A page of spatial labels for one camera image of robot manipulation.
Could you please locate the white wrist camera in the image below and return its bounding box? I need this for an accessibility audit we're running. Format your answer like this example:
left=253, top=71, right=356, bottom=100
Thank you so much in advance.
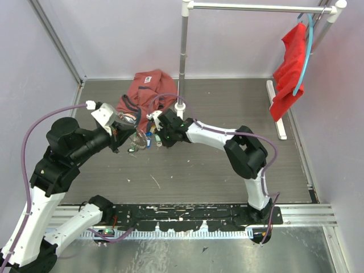
left=85, top=100, right=117, bottom=136
left=146, top=110, right=163, bottom=131

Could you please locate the black mounting base plate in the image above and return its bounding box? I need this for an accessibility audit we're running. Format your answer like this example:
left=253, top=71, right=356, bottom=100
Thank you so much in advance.
left=97, top=204, right=283, bottom=232

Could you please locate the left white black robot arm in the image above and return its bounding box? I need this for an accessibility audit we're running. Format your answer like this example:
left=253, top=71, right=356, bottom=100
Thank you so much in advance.
left=1, top=117, right=135, bottom=272

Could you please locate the light blue clothes hanger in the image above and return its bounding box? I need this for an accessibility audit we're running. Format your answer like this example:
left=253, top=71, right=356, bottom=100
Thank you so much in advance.
left=292, top=13, right=315, bottom=96

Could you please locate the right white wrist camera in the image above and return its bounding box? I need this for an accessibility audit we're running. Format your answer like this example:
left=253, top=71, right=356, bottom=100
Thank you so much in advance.
left=146, top=110, right=163, bottom=131

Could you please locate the bright red shirt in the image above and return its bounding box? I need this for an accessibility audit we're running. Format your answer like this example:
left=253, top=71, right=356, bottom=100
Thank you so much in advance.
left=270, top=23, right=306, bottom=122

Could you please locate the aluminium frame post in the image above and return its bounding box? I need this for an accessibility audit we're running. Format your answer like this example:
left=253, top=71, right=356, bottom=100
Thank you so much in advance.
left=28, top=0, right=84, bottom=85

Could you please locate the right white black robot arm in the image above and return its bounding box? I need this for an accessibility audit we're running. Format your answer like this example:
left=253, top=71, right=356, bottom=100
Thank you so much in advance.
left=149, top=110, right=272, bottom=224

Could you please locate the grey slotted cable duct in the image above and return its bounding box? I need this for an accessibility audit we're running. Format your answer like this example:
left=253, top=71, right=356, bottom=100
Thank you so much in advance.
left=81, top=227, right=254, bottom=240

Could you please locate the rust red t-shirt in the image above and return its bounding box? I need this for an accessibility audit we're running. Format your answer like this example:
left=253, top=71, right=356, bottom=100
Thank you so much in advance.
left=127, top=69, right=177, bottom=132

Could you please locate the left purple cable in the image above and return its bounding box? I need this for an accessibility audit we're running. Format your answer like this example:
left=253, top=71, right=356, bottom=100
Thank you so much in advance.
left=0, top=104, right=89, bottom=267

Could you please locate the white metal clothes rack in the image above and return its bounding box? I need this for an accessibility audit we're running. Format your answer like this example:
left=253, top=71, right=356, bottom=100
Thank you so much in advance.
left=173, top=0, right=348, bottom=140

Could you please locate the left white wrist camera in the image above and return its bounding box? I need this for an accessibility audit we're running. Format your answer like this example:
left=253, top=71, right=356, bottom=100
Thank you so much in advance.
left=85, top=100, right=117, bottom=136

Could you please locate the blue key tag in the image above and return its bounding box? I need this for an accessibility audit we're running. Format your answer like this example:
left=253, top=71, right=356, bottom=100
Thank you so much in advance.
left=145, top=132, right=152, bottom=148

